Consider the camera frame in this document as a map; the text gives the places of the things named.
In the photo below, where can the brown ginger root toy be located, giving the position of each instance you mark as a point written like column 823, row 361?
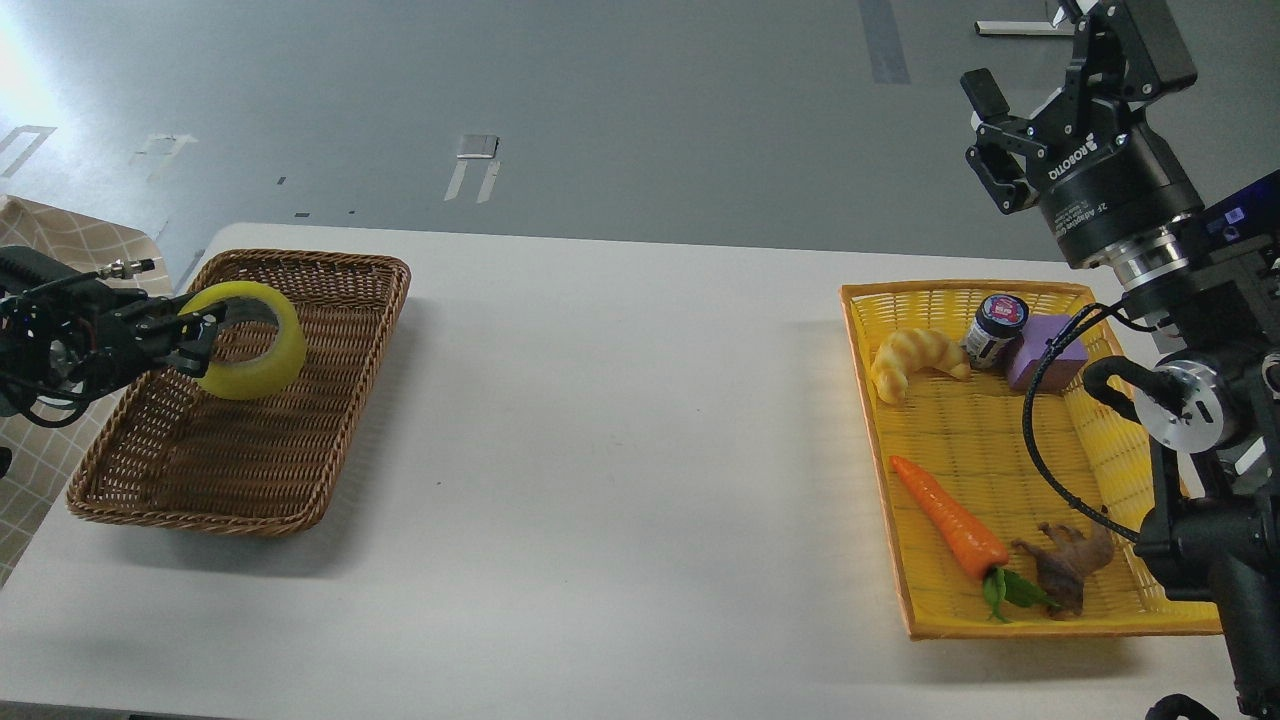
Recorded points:
column 1064, row 561

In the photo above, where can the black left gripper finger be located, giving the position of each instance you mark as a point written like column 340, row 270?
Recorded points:
column 201, row 324
column 187, row 356

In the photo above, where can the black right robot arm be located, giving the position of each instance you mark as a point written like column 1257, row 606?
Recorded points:
column 1209, row 283

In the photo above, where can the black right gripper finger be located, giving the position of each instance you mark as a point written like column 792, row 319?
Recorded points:
column 1123, row 51
column 1011, row 156

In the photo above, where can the toy croissant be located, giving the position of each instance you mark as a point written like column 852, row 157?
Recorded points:
column 910, row 350

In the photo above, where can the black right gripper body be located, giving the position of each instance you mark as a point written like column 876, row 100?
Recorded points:
column 1105, row 179

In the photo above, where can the purple foam block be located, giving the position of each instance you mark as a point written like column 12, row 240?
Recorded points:
column 1027, row 353

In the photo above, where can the white stand base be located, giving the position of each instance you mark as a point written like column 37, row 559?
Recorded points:
column 1055, row 24

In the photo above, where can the brown wicker basket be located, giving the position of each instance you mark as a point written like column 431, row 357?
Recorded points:
column 174, row 456

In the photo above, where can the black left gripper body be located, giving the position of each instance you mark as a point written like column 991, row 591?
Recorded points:
column 131, row 341

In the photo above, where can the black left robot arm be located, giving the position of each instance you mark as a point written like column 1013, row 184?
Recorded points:
column 71, row 338

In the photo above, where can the small dark jar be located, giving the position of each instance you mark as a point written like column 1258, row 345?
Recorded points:
column 998, row 320

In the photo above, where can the yellow woven tray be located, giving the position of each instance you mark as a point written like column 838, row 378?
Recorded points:
column 968, row 436

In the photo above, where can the toy orange carrot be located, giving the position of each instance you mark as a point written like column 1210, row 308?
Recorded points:
column 977, row 550

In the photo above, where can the beige checkered cloth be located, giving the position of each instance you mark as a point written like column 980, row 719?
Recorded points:
column 43, row 459

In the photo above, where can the yellow tape roll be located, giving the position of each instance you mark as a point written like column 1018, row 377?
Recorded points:
column 273, row 369

